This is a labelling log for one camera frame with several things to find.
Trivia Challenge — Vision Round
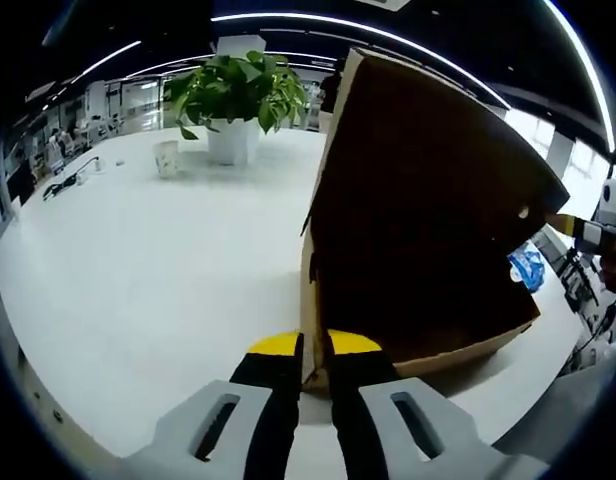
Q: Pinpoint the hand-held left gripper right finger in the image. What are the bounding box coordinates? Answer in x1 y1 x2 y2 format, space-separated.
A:
326 328 549 480

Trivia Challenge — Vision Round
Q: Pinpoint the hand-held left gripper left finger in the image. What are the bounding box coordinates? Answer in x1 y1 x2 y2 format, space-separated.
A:
120 331 305 480

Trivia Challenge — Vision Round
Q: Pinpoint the blue wet wipes pack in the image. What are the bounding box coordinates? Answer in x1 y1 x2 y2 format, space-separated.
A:
506 242 547 294

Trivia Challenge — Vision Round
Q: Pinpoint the brown cardboard shoe box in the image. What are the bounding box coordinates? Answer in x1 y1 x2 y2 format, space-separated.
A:
300 47 572 396

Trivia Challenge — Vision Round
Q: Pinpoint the black metal stand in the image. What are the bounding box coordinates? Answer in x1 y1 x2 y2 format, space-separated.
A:
557 244 602 314

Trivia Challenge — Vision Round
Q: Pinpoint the white paper cup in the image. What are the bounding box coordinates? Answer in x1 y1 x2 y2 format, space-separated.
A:
152 139 181 177

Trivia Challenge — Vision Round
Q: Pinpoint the white desk outlet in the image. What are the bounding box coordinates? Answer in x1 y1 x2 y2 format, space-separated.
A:
70 155 108 177

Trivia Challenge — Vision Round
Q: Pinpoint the green potted plant white pot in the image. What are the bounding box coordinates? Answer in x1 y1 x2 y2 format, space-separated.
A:
162 49 309 166

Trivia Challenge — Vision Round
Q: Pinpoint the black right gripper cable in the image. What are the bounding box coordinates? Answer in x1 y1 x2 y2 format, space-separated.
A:
570 292 616 361

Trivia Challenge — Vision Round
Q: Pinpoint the black cable bundle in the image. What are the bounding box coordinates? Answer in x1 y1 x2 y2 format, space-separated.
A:
41 177 84 202

